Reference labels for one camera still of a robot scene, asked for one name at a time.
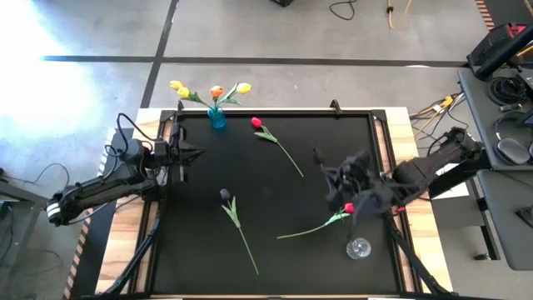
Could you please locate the yellow cable bundle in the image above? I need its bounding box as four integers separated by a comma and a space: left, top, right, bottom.
410, 93, 466, 138

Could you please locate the black diagonal strut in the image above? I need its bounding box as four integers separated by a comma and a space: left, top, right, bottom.
385, 216, 449, 295
102, 207, 163, 297

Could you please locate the grey metal stand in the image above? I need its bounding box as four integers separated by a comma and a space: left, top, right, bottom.
0, 178, 49, 300

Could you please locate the clear glass vase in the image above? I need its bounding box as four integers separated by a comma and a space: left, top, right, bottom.
345, 237, 372, 261

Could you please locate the orange yellow cable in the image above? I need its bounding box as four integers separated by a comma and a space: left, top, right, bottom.
385, 0, 413, 29

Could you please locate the red tulip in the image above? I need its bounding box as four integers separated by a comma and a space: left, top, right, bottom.
250, 116, 305, 178
276, 202, 356, 241

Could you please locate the black wedge object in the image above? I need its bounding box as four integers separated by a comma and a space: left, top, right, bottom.
515, 204, 533, 229

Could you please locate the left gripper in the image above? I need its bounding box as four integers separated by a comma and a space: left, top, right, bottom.
154, 122, 206, 183

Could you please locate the yellow tulip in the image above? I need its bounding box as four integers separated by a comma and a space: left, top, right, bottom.
217, 82, 253, 108
177, 86, 212, 108
168, 79, 212, 108

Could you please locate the grey side desk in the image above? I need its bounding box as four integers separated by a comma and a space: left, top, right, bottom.
476, 168, 533, 272
456, 66, 533, 172

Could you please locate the black bar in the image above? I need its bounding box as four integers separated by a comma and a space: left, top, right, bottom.
474, 28, 533, 83

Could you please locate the black cable loop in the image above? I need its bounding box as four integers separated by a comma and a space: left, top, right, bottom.
328, 0, 358, 21

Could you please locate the black and red case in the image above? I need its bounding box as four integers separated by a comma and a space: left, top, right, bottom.
466, 21, 528, 68

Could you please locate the thin black floor cable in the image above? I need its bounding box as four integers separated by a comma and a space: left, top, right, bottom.
7, 162, 71, 197

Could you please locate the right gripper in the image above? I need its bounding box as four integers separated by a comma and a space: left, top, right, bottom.
326, 152, 392, 218

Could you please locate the orange tulip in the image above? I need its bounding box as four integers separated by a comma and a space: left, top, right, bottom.
209, 84, 225, 110

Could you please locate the black mat striped edge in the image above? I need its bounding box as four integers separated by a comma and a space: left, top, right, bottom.
62, 127, 134, 300

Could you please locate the black tulip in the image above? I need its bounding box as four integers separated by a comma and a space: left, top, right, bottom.
219, 187, 260, 276

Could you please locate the coiled black cable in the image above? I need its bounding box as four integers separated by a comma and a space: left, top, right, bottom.
486, 75, 529, 106

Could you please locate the blue glass vase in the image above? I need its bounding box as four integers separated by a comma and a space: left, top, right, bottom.
207, 106, 228, 130

